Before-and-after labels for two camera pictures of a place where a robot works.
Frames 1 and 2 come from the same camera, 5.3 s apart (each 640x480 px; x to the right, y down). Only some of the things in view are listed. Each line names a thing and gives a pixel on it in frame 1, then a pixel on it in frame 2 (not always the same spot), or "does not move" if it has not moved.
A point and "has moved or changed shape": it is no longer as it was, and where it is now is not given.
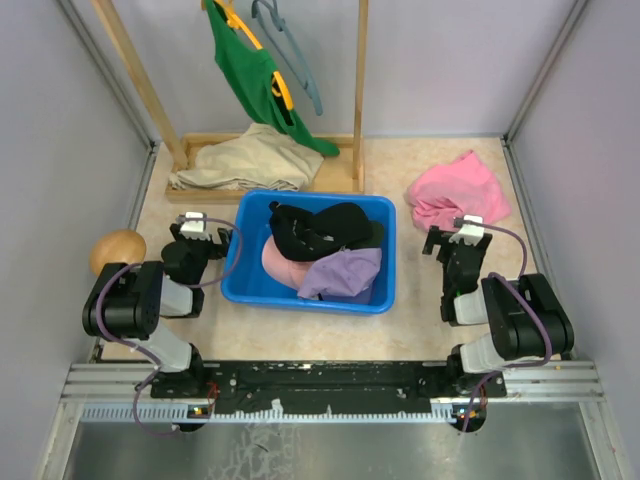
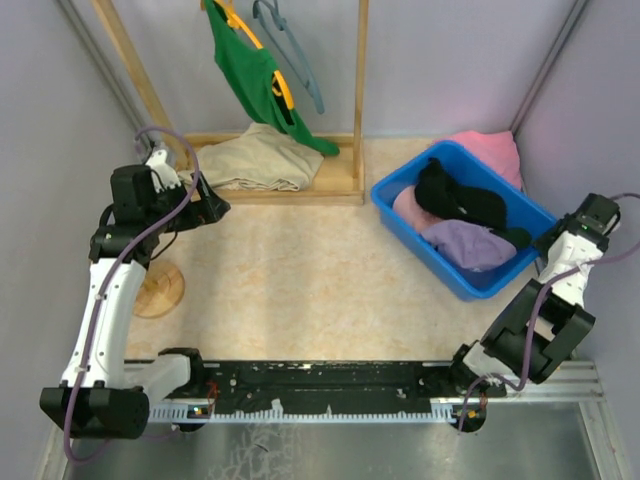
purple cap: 341,274 has moved or changed shape
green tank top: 253,74 does not move
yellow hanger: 235,22 does not move
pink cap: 284,269 -> 407,205
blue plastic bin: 251,289 -> 522,210
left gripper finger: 225,235 -> 211,207
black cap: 302,236 -> 473,205
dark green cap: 374,241 -> 518,236
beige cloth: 261,156 does not move
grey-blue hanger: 310,87 does not move
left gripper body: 202,250 -> 168,201
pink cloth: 463,186 -> 498,149
